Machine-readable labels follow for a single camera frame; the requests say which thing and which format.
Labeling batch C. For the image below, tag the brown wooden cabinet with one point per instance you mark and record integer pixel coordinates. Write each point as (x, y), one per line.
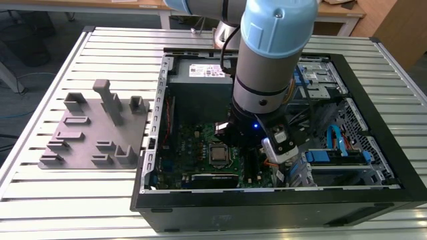
(407, 30)

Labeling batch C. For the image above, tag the black graphics card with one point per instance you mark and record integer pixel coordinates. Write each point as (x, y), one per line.
(216, 178)

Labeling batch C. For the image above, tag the tall silver drive cage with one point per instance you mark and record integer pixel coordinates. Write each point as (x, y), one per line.
(316, 92)

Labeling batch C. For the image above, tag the long wooden desk white frame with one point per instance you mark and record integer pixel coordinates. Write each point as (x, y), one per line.
(100, 3)

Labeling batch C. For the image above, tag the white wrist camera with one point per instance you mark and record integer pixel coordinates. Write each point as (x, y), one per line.
(280, 150)

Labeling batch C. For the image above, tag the low silver disk bay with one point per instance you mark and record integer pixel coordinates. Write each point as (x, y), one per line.
(340, 170)

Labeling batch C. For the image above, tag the blue disk carrier clip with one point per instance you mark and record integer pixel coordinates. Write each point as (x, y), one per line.
(301, 81)

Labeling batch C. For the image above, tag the grey power supply unit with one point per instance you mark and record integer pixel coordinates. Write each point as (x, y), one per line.
(196, 95)

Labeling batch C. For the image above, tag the silver CPU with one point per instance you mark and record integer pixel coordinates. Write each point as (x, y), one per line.
(220, 153)

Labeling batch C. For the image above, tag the black PC case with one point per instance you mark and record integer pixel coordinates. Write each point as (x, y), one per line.
(267, 217)

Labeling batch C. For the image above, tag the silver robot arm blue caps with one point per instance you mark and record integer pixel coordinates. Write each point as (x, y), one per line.
(267, 75)

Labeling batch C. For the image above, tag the hard disk in blue carrier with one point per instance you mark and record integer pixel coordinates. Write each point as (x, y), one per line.
(317, 156)

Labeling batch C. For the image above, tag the grey parts rack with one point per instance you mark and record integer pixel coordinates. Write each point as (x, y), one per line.
(93, 120)

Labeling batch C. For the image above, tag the short wooden desk white frame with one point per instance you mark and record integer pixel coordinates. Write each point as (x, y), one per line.
(336, 12)

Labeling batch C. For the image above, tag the green motherboard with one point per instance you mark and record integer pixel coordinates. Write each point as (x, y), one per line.
(187, 150)

